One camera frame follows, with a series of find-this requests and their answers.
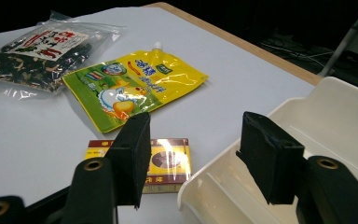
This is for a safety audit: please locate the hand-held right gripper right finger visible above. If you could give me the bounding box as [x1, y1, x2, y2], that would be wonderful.
[235, 110, 306, 206]

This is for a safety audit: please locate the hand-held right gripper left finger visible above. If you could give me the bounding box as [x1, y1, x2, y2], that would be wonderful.
[104, 111, 153, 210]

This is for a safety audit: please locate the yellow green spout pouch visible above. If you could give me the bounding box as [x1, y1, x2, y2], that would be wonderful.
[62, 41, 210, 134]

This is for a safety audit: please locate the white plastic bin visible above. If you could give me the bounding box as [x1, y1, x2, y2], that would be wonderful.
[176, 76, 358, 224]

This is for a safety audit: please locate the clear bag of dried seaweed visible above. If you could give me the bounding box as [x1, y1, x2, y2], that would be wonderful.
[0, 10, 125, 101]

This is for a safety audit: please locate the small yellow red box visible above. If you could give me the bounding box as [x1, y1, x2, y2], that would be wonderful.
[83, 138, 193, 194]

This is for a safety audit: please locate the white metal stand frame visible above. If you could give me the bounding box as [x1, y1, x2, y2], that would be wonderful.
[318, 0, 358, 78]

